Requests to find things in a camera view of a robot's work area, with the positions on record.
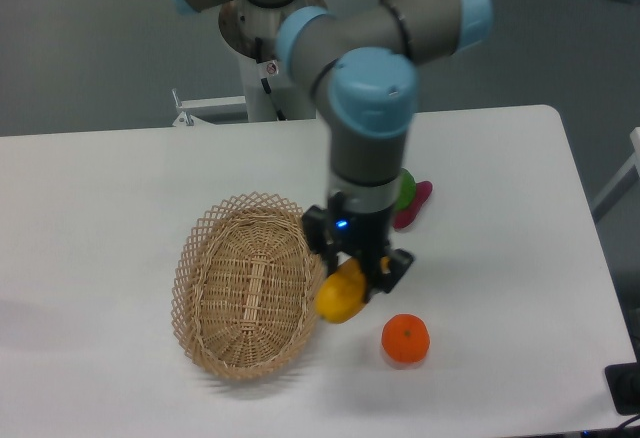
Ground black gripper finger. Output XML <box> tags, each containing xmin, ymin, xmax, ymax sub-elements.
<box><xmin>301</xmin><ymin>205</ymin><xmax>339</xmax><ymax>277</ymax></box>
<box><xmin>360</xmin><ymin>247</ymin><xmax>415</xmax><ymax>304</ymax></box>

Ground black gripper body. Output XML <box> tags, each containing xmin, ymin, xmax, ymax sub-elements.
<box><xmin>325</xmin><ymin>192</ymin><xmax>393</xmax><ymax>269</ymax></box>

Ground yellow mango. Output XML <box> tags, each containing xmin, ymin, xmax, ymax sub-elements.
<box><xmin>315</xmin><ymin>257</ymin><xmax>381</xmax><ymax>324</ymax></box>

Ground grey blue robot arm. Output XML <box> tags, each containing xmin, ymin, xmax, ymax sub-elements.
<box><xmin>173</xmin><ymin>0</ymin><xmax>493</xmax><ymax>302</ymax></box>

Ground woven wicker basket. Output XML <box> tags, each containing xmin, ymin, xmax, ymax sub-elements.
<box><xmin>171</xmin><ymin>192</ymin><xmax>325</xmax><ymax>380</ymax></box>

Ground red purple sweet potato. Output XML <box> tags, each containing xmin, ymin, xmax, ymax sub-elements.
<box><xmin>393</xmin><ymin>181</ymin><xmax>433</xmax><ymax>231</ymax></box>

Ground green bok choy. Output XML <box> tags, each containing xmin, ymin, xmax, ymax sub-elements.
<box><xmin>395</xmin><ymin>168</ymin><xmax>417</xmax><ymax>212</ymax></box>

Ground orange tangerine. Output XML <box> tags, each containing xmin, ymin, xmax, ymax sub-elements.
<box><xmin>381</xmin><ymin>314</ymin><xmax>431</xmax><ymax>364</ymax></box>

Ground white furniture at right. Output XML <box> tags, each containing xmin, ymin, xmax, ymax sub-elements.
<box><xmin>590</xmin><ymin>127</ymin><xmax>639</xmax><ymax>223</ymax></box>

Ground black device at edge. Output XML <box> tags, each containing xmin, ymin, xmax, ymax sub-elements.
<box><xmin>604</xmin><ymin>362</ymin><xmax>639</xmax><ymax>416</ymax></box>

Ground white metal base frame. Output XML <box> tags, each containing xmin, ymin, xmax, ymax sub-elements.
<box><xmin>171</xmin><ymin>88</ymin><xmax>248</xmax><ymax>127</ymax></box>

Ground black cable on pedestal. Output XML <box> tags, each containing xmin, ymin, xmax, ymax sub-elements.
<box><xmin>255</xmin><ymin>36</ymin><xmax>288</xmax><ymax>122</ymax></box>

